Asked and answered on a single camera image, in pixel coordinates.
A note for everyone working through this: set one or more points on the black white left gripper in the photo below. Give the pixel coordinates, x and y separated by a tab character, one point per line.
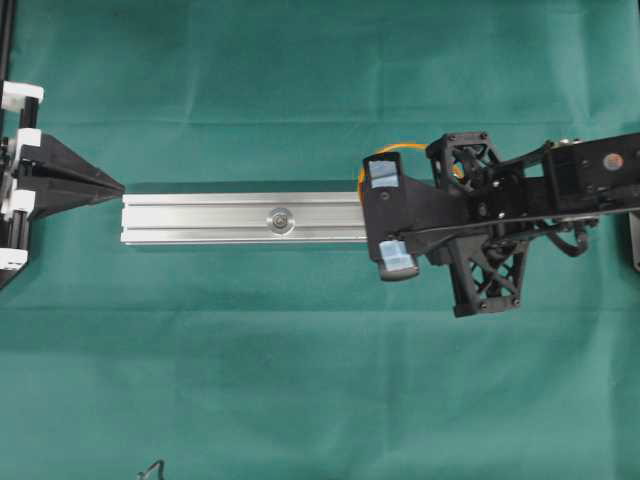
63	179

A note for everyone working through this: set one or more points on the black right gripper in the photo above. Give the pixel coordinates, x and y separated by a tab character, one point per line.
487	256

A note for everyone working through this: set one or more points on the orange rubber band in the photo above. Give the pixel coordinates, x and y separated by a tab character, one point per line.
395	148

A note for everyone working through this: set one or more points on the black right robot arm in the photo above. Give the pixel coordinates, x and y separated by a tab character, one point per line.
558	191

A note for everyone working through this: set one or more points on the green table cloth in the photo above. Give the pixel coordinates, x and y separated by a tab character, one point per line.
297	361

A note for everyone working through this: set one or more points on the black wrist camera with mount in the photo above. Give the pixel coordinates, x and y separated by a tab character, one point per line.
405	218

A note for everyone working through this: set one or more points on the black frame bar left edge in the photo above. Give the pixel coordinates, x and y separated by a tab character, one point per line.
8	11

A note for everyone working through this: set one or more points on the aluminium extrusion rail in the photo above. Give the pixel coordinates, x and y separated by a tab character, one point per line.
240	218

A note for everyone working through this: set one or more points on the silver pulley shaft near camera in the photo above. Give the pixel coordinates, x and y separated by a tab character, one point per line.
280	221

